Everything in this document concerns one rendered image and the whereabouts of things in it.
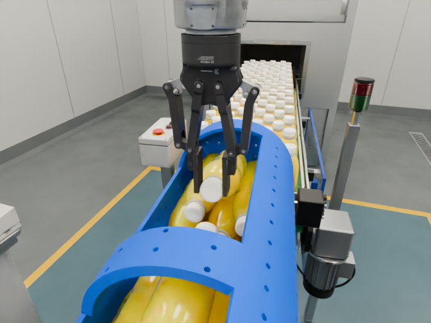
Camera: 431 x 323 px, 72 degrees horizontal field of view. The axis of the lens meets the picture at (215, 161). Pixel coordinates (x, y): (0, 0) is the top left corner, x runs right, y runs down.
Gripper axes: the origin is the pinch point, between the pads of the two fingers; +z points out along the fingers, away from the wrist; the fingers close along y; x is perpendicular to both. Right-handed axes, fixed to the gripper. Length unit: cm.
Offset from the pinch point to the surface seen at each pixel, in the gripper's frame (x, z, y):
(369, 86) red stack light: 65, 0, 38
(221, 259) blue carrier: -15.6, 1.8, 4.6
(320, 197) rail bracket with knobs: 33.5, 24.2, 23.1
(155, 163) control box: 41, 23, -29
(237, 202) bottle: 7.6, 10.7, 3.2
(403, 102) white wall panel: 426, 101, 186
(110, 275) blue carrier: -18.4, 4.3, -7.8
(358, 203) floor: 184, 124, 83
